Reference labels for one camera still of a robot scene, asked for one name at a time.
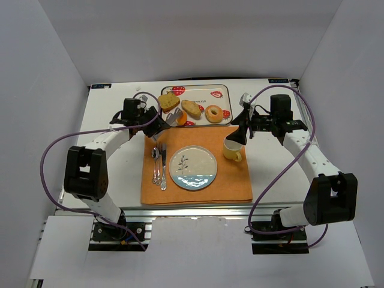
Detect small orange bun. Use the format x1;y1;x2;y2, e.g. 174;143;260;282
176;111;188;126

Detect oblong bread roll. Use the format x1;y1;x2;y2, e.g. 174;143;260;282
181;100;202;119

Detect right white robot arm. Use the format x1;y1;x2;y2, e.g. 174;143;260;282
226;93;358;229

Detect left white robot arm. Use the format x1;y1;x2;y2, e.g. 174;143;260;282
64;97;182;226

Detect herb bread slice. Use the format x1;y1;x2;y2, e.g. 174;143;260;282
158;92;180;113

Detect silver spoon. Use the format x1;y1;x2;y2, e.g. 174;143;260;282
152;147;159;184

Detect yellow mug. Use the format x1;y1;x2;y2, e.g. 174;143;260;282
223;138;243;162

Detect bagel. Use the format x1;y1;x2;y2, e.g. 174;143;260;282
205;105;223;124

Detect silver fork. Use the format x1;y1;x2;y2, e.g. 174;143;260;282
155;142;162;186

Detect orange placemat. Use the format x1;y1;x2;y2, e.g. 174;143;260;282
140;127;253;205

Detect right blue table label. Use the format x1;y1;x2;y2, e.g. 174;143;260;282
268;78;290;84

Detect blue table label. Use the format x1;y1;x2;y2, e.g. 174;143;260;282
268;78;290;84
91;83;112;89

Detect silver knife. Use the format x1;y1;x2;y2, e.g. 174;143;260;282
160;143;167;191

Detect ceramic plate with plant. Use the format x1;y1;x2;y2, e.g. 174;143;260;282
169;146;218;191

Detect left blue table label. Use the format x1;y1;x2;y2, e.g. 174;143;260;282
91;83;112;89

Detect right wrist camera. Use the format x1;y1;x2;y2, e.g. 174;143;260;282
239;93;256;119

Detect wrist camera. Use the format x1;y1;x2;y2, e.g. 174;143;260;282
138;95;148;105
239;93;256;119

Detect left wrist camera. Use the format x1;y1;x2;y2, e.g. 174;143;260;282
138;95;148;105

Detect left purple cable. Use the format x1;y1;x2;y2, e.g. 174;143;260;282
40;91;163;251

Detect purple cable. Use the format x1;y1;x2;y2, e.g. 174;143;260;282
247;85;329;248
40;91;163;251

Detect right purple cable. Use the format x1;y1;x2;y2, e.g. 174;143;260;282
247;85;329;248

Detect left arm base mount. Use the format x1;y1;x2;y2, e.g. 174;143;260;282
88;217;152;252

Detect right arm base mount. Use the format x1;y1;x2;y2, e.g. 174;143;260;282
244;209;309;255

